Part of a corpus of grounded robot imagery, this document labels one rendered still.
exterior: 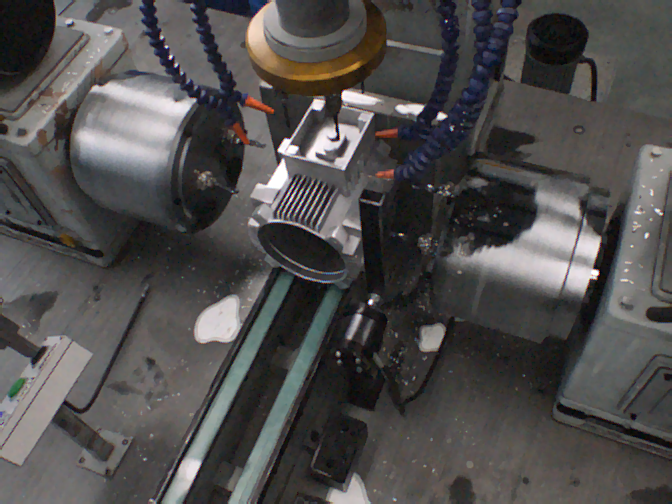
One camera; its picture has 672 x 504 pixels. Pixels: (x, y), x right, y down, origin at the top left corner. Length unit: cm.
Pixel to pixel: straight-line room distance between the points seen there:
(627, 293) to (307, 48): 48
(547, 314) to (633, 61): 215
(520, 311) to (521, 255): 8
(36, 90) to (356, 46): 57
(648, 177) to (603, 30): 215
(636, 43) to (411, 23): 207
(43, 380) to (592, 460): 82
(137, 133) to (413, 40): 45
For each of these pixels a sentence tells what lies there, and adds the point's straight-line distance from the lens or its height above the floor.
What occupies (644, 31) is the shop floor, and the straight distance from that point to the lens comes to 314.
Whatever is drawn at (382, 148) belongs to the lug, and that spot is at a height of 109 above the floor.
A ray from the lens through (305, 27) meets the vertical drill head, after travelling 82.
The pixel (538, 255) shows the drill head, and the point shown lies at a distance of 89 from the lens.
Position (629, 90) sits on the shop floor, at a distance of 285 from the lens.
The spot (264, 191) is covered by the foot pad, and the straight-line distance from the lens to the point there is 104.
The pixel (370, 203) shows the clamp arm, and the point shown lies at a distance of 79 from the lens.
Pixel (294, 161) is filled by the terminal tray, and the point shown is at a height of 113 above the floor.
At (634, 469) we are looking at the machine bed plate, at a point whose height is 80.
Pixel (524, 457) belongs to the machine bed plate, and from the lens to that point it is 114.
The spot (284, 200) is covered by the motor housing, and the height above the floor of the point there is 110.
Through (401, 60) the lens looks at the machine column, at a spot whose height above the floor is 115.
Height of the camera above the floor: 187
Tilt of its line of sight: 56 degrees down
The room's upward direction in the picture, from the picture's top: 8 degrees counter-clockwise
